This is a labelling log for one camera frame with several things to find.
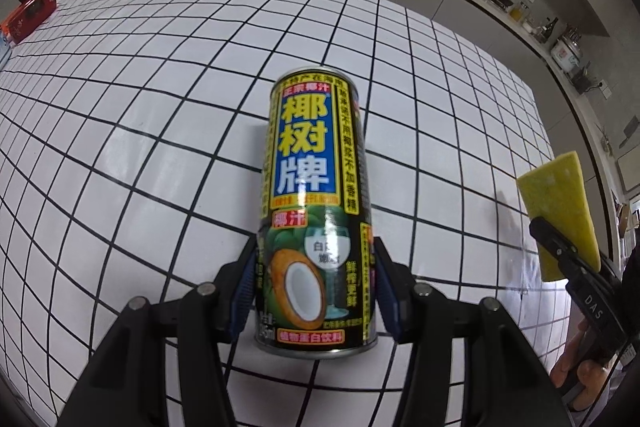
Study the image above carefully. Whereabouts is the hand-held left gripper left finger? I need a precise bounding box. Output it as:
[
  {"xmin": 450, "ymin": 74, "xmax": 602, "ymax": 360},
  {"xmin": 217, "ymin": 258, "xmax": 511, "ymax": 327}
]
[{"xmin": 57, "ymin": 234, "xmax": 261, "ymax": 427}]

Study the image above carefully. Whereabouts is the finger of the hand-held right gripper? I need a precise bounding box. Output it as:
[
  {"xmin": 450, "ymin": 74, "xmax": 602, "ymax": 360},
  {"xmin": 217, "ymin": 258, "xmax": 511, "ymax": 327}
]
[
  {"xmin": 529, "ymin": 217, "xmax": 601, "ymax": 282},
  {"xmin": 600, "ymin": 255, "xmax": 627, "ymax": 295}
]

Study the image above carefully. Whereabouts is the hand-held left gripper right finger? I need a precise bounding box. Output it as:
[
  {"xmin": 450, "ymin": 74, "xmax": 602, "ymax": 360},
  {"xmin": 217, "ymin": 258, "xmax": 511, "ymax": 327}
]
[{"xmin": 372, "ymin": 234, "xmax": 576, "ymax": 427}]

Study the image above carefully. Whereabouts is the yellow sponge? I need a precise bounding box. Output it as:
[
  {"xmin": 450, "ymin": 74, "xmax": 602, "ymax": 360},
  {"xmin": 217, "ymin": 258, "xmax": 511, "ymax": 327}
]
[{"xmin": 516, "ymin": 150, "xmax": 602, "ymax": 283}]

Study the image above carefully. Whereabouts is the black coconut juice can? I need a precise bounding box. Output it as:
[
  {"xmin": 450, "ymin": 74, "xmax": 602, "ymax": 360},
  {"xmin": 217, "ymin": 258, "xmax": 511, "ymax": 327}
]
[{"xmin": 254, "ymin": 66, "xmax": 381, "ymax": 360}]

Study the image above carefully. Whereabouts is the person's right hand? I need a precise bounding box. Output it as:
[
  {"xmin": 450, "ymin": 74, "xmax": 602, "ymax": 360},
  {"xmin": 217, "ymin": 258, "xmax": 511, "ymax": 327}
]
[{"xmin": 549, "ymin": 322, "xmax": 618, "ymax": 413}]

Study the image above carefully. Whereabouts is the white cutting board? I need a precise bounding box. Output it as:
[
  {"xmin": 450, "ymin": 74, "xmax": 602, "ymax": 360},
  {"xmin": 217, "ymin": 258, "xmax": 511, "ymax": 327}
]
[{"xmin": 615, "ymin": 152, "xmax": 640, "ymax": 198}]

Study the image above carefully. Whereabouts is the black cleaver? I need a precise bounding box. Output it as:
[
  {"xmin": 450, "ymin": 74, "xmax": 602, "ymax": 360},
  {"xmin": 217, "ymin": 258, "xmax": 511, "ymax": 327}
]
[{"xmin": 617, "ymin": 117, "xmax": 640, "ymax": 150}]

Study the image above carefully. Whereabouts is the black utensil holder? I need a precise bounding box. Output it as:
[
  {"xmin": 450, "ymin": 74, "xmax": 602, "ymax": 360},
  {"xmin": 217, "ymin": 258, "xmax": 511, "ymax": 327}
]
[{"xmin": 572, "ymin": 64, "xmax": 598, "ymax": 92}]

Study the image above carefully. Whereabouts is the white rice cooker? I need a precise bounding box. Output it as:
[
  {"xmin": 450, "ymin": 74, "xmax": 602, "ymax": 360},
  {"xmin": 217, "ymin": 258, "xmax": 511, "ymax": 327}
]
[{"xmin": 551, "ymin": 27, "xmax": 583, "ymax": 70}]

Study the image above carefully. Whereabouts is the small red cooking pot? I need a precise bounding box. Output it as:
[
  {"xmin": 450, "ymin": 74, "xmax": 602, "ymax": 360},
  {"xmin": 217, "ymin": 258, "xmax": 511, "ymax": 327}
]
[{"xmin": 0, "ymin": 0, "xmax": 58, "ymax": 45}]

